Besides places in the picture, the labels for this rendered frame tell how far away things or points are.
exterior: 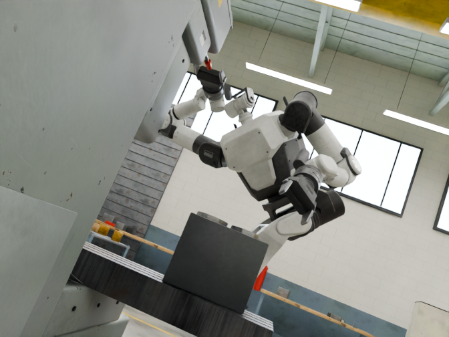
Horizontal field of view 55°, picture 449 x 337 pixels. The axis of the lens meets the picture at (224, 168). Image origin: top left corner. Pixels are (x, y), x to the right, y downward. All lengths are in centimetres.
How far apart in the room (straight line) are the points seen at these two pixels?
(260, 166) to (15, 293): 109
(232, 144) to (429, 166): 806
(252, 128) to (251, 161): 13
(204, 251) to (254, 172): 59
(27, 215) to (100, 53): 25
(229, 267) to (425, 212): 830
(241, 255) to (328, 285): 765
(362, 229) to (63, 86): 847
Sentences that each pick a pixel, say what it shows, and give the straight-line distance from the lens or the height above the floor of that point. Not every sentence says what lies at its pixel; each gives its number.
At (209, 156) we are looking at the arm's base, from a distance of 178.
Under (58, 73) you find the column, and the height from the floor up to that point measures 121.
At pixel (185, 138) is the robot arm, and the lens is 187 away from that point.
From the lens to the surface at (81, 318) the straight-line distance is 119.
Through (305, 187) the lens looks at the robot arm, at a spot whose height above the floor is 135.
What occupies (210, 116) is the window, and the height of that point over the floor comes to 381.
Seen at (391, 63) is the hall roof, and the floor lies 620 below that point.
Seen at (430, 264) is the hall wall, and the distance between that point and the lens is 920.
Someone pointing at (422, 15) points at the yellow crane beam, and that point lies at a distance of 623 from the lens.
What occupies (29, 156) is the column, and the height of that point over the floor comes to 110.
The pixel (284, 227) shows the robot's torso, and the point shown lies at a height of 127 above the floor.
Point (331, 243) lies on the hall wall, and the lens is 878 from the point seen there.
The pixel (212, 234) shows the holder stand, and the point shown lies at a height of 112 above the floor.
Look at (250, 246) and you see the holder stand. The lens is 112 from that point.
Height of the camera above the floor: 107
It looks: 11 degrees up
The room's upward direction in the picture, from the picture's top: 22 degrees clockwise
